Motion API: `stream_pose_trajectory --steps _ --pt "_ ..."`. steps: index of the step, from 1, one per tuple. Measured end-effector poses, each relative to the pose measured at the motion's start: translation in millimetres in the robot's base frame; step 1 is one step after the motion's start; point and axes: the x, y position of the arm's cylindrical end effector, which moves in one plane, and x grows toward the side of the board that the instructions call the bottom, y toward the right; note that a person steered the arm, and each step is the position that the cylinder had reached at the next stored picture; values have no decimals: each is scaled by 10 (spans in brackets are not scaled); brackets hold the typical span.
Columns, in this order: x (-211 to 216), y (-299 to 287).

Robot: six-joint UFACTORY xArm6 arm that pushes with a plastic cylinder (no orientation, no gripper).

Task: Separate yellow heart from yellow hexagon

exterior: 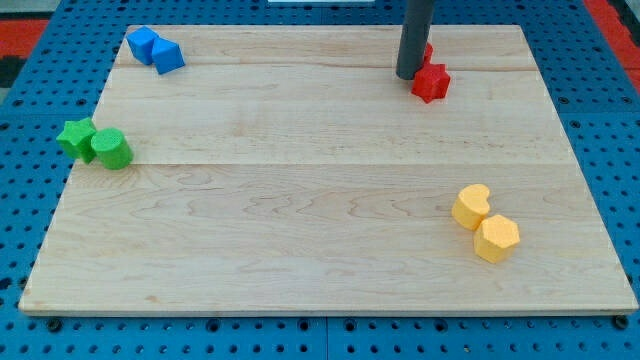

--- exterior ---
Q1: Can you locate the yellow heart block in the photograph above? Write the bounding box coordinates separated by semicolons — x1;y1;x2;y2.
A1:
451;184;491;231

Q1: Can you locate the yellow hexagon block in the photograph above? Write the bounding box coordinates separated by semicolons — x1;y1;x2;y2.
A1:
473;215;520;264

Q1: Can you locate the light wooden board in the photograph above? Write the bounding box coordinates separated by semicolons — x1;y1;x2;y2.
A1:
19;25;638;317

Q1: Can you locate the red star block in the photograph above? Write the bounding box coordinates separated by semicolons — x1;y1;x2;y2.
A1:
411;64;451;103

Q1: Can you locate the red block behind rod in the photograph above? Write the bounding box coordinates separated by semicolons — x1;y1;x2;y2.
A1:
423;43;434;65

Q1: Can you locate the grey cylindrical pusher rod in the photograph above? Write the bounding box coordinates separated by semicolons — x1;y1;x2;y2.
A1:
396;0;435;80

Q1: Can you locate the blue cube block right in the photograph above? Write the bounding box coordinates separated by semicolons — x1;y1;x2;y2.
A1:
151;37;185;75

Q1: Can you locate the blue cube block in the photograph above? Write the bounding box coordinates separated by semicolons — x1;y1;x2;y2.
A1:
151;37;185;75
126;26;159;65

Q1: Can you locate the green cylinder block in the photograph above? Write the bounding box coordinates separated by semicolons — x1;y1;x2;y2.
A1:
91;128;133;170

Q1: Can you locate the blue cube block left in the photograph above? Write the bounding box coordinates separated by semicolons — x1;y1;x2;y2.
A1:
126;26;159;65

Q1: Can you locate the green star block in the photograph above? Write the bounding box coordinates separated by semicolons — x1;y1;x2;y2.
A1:
56;117;97;164

